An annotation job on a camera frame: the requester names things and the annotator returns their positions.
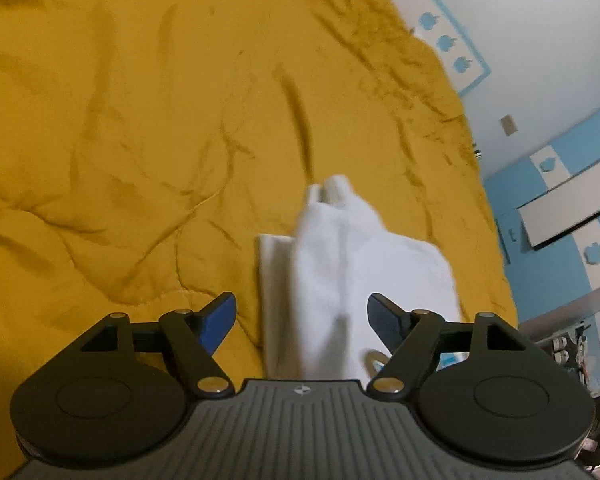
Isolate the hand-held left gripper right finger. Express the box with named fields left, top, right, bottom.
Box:
left=367, top=292, right=527, bottom=397

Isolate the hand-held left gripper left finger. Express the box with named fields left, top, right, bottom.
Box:
left=80, top=291, right=238, bottom=399

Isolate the white garment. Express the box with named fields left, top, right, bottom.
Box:
left=256, top=174, right=472, bottom=382

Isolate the metal storage rack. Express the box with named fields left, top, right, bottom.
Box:
left=530, top=320, right=600, bottom=480

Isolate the yellow blanket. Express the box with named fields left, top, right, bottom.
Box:
left=0, top=0, right=522, bottom=480

